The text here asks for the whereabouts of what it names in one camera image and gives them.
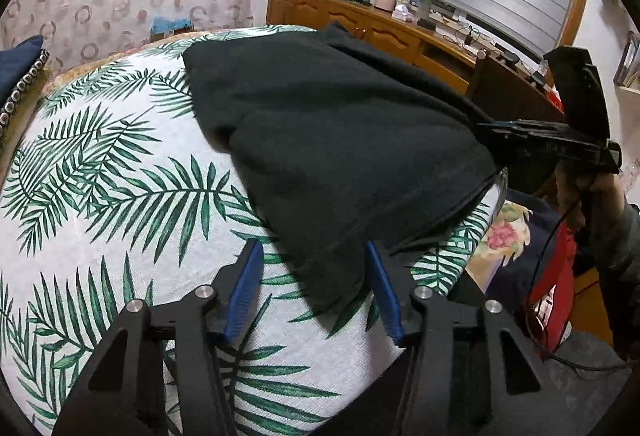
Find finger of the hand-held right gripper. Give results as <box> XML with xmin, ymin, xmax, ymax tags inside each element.
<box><xmin>475</xmin><ymin>118</ymin><xmax>569</xmax><ymax>157</ymax></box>

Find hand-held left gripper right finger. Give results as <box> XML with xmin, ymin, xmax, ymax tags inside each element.
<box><xmin>365</xmin><ymin>241</ymin><xmax>576</xmax><ymax>436</ymax></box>

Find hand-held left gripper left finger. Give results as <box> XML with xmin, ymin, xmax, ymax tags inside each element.
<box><xmin>50</xmin><ymin>240</ymin><xmax>264</xmax><ymax>436</ymax></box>

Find black t-shirt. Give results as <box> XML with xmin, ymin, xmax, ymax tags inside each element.
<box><xmin>182</xmin><ymin>22</ymin><xmax>508</xmax><ymax>314</ymax></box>

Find person's right forearm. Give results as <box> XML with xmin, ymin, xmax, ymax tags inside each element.
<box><xmin>585</xmin><ymin>196</ymin><xmax>640</xmax><ymax>287</ymax></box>

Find person's right hand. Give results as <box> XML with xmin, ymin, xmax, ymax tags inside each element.
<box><xmin>555</xmin><ymin>161</ymin><xmax>628</xmax><ymax>229</ymax></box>

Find framed picture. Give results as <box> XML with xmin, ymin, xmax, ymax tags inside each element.
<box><xmin>614</xmin><ymin>32</ymin><xmax>640</xmax><ymax>88</ymax></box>

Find floral blanket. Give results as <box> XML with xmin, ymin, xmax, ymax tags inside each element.
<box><xmin>470</xmin><ymin>201</ymin><xmax>533</xmax><ymax>292</ymax></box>

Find palm leaf print cloth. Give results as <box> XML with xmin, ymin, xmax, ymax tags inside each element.
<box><xmin>0</xmin><ymin>23</ymin><xmax>506</xmax><ymax>436</ymax></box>

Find red bag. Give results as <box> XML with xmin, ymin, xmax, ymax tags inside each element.
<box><xmin>522</xmin><ymin>221</ymin><xmax>577</xmax><ymax>352</ymax></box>

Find wooden cabinet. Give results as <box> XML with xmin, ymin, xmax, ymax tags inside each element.
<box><xmin>266</xmin><ymin>0</ymin><xmax>566</xmax><ymax>127</ymax></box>

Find dark grey cloth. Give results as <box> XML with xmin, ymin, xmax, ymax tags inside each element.
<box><xmin>545</xmin><ymin>331</ymin><xmax>640</xmax><ymax>436</ymax></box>

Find small blue object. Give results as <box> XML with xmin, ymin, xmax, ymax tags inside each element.
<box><xmin>150</xmin><ymin>16</ymin><xmax>195</xmax><ymax>41</ymax></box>

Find navy pillow with beaded trim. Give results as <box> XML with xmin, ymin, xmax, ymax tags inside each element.
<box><xmin>0</xmin><ymin>35</ymin><xmax>51</xmax><ymax>142</ymax></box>

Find black cable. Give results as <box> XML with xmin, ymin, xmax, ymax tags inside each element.
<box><xmin>520</xmin><ymin>193</ymin><xmax>633</xmax><ymax>373</ymax></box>

